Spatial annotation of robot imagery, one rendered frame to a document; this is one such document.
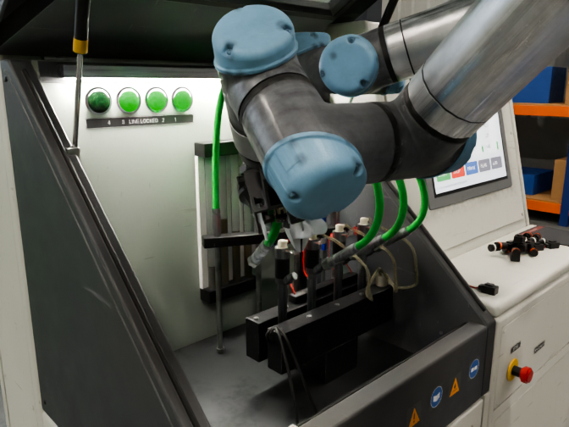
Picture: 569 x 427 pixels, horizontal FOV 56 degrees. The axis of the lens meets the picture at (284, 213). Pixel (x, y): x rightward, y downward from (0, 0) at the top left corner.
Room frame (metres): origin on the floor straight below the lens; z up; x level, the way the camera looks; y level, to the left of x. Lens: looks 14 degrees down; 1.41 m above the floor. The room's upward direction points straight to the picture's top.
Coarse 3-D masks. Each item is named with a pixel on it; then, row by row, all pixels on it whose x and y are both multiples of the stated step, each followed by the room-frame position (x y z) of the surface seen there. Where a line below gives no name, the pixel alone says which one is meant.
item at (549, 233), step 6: (534, 228) 1.56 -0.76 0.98; (540, 228) 1.56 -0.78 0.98; (546, 228) 1.56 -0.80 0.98; (552, 228) 1.56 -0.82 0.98; (522, 234) 1.50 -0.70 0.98; (546, 234) 1.50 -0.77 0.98; (552, 234) 1.50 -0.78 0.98; (558, 234) 1.50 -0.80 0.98; (564, 234) 1.50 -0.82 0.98; (558, 240) 1.44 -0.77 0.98; (564, 240) 1.44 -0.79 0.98
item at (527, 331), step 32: (352, 32) 1.27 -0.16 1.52; (384, 96) 1.24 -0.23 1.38; (512, 128) 1.67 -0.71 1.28; (512, 160) 1.62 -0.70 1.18; (416, 192) 1.24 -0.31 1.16; (512, 192) 1.58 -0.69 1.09; (448, 224) 1.31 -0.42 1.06; (480, 224) 1.42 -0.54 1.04; (512, 224) 1.56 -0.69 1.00; (448, 256) 1.29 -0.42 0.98; (544, 288) 1.16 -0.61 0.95; (512, 320) 1.04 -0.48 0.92; (544, 320) 1.17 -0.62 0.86; (512, 352) 1.05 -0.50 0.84; (544, 352) 1.19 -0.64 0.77; (512, 384) 1.07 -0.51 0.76; (544, 384) 1.21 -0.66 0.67; (512, 416) 1.08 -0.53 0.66; (544, 416) 1.24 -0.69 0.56
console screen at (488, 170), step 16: (480, 128) 1.51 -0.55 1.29; (496, 128) 1.57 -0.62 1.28; (480, 144) 1.49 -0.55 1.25; (496, 144) 1.56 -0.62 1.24; (480, 160) 1.47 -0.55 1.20; (496, 160) 1.54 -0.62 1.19; (448, 176) 1.34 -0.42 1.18; (464, 176) 1.40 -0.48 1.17; (480, 176) 1.46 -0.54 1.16; (496, 176) 1.52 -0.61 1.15; (432, 192) 1.28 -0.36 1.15; (448, 192) 1.33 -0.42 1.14; (464, 192) 1.39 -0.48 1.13; (480, 192) 1.44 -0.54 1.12; (432, 208) 1.27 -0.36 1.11
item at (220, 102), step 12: (216, 108) 1.02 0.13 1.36; (216, 120) 1.03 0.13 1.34; (216, 132) 1.04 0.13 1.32; (216, 144) 1.05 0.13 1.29; (216, 156) 1.06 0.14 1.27; (216, 168) 1.06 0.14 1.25; (216, 180) 1.07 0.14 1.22; (216, 192) 1.07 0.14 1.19; (216, 204) 1.07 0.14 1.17; (276, 228) 0.73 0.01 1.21
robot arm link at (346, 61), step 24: (456, 0) 0.68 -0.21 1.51; (408, 24) 0.69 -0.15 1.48; (432, 24) 0.67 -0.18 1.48; (336, 48) 0.69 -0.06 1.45; (360, 48) 0.68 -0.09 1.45; (384, 48) 0.69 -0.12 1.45; (408, 48) 0.68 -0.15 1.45; (432, 48) 0.67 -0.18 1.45; (336, 72) 0.69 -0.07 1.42; (360, 72) 0.68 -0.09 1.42; (384, 72) 0.69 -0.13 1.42; (408, 72) 0.69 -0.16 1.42
